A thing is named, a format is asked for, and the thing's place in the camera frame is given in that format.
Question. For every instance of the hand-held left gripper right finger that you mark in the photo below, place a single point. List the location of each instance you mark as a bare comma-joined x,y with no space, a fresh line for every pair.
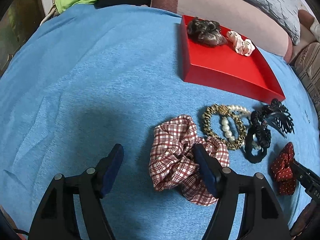
205,172

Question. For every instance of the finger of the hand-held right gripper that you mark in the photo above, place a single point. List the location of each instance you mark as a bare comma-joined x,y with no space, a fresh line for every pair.
306,173
312,190

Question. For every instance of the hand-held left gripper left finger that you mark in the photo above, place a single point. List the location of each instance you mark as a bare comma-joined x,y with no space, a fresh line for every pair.
113,170

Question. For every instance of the red dotted scrunchie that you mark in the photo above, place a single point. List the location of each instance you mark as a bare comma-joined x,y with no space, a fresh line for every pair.
282,175

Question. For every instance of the red plaid scrunchie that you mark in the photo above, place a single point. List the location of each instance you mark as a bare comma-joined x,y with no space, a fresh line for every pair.
175,140

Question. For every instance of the black satin scrunchie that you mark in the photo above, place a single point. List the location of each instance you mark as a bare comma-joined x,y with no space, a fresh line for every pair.
262,135

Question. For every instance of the black claw hair clip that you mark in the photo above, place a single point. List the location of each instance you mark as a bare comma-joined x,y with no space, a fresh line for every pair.
280,120

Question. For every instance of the red tray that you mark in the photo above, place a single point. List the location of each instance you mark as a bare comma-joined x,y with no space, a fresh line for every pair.
225,60

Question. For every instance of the blue blanket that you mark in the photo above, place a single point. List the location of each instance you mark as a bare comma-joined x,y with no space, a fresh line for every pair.
87,80

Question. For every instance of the striped patterned cushion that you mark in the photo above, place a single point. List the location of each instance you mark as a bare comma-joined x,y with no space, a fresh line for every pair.
310,70

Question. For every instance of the white dotted scrunchie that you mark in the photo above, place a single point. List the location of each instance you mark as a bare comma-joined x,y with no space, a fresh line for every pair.
241,45

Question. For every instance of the grey sheer scrunchie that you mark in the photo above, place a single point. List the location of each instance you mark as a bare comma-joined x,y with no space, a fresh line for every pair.
205,32

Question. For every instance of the pink pillow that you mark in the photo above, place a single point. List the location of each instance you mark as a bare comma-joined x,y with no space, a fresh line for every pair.
220,2

